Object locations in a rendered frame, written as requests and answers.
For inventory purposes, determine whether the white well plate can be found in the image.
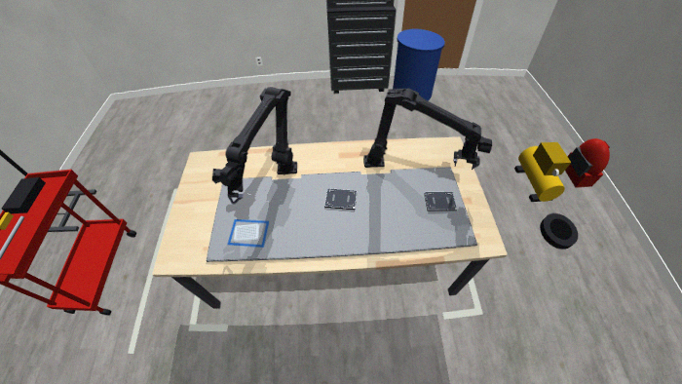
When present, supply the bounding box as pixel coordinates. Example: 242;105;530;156
234;224;259;242

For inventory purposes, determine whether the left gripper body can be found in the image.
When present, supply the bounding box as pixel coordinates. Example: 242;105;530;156
454;148;480;165

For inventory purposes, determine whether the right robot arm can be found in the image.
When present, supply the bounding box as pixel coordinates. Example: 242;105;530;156
211;87;298;187

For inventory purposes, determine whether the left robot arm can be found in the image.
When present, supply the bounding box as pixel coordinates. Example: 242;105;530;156
363;89;492;168

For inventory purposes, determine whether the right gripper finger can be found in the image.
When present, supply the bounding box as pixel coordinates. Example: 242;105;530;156
228;194;243;204

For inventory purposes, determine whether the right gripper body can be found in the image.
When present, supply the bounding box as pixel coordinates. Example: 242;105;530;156
228;176;244;197

